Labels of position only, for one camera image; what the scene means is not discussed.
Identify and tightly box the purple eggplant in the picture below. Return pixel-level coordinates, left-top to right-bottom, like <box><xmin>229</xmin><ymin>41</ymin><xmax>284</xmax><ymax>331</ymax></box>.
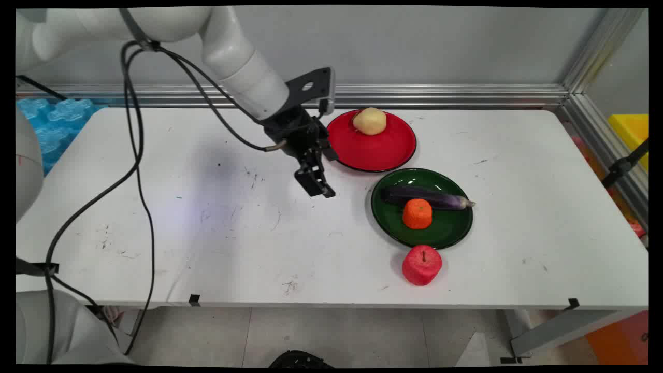
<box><xmin>383</xmin><ymin>185</ymin><xmax>476</xmax><ymax>211</ymax></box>

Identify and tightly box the orange box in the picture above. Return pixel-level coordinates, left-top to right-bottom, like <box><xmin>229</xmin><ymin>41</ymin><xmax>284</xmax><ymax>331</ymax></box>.
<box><xmin>585</xmin><ymin>311</ymin><xmax>649</xmax><ymax>365</ymax></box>

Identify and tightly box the black clamp bracket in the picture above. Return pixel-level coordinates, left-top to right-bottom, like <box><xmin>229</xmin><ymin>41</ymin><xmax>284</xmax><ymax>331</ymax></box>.
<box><xmin>601</xmin><ymin>139</ymin><xmax>649</xmax><ymax>189</ymax></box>

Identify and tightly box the red plate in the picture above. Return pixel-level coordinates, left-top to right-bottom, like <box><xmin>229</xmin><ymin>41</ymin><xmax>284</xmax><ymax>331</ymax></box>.
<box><xmin>326</xmin><ymin>109</ymin><xmax>417</xmax><ymax>173</ymax></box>

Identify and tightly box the black round object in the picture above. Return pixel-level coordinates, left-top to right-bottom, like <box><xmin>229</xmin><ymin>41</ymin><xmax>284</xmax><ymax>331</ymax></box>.
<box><xmin>268</xmin><ymin>350</ymin><xmax>335</xmax><ymax>369</ymax></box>

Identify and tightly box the red apple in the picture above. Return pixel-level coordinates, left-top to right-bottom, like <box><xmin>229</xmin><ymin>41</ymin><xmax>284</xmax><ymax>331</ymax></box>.
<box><xmin>402</xmin><ymin>245</ymin><xmax>443</xmax><ymax>286</ymax></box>

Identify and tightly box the orange tangerine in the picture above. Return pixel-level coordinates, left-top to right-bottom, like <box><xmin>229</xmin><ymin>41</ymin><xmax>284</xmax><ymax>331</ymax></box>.
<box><xmin>402</xmin><ymin>198</ymin><xmax>433</xmax><ymax>229</ymax></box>

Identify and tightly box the aluminium frame rail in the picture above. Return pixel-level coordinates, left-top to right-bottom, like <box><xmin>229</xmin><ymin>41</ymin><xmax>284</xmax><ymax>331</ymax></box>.
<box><xmin>16</xmin><ymin>8</ymin><xmax>649</xmax><ymax>226</ymax></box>

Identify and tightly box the yellow plastic bin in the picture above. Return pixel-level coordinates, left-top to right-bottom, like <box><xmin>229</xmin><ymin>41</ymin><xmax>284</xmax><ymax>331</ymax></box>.
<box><xmin>608</xmin><ymin>113</ymin><xmax>649</xmax><ymax>171</ymax></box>

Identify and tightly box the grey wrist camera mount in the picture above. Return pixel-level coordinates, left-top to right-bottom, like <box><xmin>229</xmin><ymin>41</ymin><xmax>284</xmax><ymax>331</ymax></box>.
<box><xmin>283</xmin><ymin>67</ymin><xmax>336</xmax><ymax>116</ymax></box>

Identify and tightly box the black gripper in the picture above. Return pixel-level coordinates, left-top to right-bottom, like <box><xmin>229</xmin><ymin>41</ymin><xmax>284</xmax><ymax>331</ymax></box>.
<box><xmin>260</xmin><ymin>105</ymin><xmax>339</xmax><ymax>199</ymax></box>

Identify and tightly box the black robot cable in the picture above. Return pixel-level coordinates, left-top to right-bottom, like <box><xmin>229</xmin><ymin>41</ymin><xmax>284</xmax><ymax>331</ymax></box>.
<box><xmin>16</xmin><ymin>40</ymin><xmax>286</xmax><ymax>365</ymax></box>

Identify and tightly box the dark green plate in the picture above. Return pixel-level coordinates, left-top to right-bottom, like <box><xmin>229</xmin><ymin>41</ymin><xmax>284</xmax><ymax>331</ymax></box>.
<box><xmin>370</xmin><ymin>168</ymin><xmax>474</xmax><ymax>250</ymax></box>

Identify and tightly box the yellow potato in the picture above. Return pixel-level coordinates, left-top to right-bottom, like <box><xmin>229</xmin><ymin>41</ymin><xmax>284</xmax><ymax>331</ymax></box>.
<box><xmin>353</xmin><ymin>107</ymin><xmax>387</xmax><ymax>136</ymax></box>

